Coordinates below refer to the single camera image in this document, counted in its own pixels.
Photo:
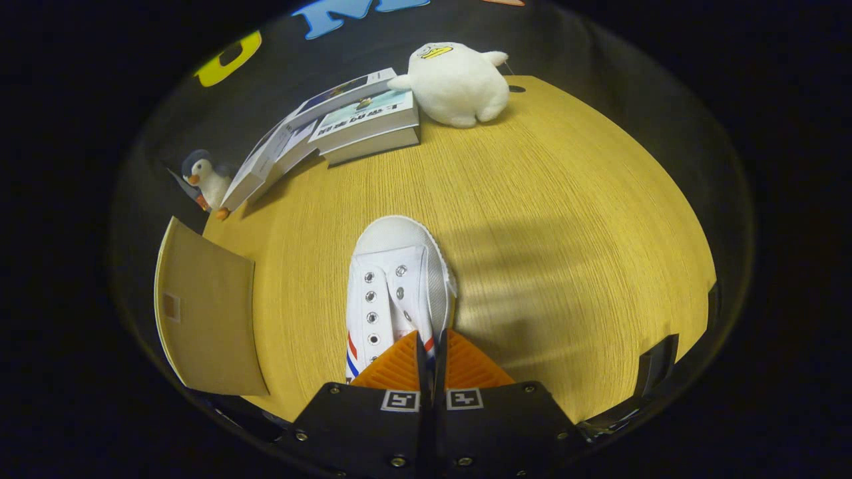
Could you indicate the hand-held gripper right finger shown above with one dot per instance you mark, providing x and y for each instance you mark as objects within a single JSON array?
[{"x": 499, "y": 432}]

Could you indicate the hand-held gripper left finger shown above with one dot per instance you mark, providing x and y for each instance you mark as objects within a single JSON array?
[{"x": 359, "y": 432}]

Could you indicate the white canvas shoe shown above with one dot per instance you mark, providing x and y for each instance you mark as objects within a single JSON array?
[{"x": 393, "y": 286}]

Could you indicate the beige fabric storage box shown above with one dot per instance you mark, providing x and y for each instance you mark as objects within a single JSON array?
[{"x": 206, "y": 313}]

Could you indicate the white book with dark portrait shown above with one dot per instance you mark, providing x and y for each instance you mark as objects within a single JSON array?
[{"x": 249, "y": 176}]

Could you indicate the thick white book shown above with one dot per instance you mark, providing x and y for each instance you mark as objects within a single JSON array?
[{"x": 373, "y": 150}]

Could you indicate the grey white penguin plush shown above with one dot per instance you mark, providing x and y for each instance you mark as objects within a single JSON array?
[{"x": 210, "y": 179}]

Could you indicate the thick book with teal cover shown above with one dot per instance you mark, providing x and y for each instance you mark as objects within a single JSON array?
[{"x": 369, "y": 120}]

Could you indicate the white book with blue picture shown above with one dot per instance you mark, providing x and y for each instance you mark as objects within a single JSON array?
[{"x": 339, "y": 93}]

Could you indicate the white duck plush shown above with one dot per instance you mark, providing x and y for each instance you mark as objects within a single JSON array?
[{"x": 459, "y": 83}]

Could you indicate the black backdrop cloth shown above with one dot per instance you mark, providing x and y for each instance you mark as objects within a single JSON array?
[{"x": 599, "y": 80}]

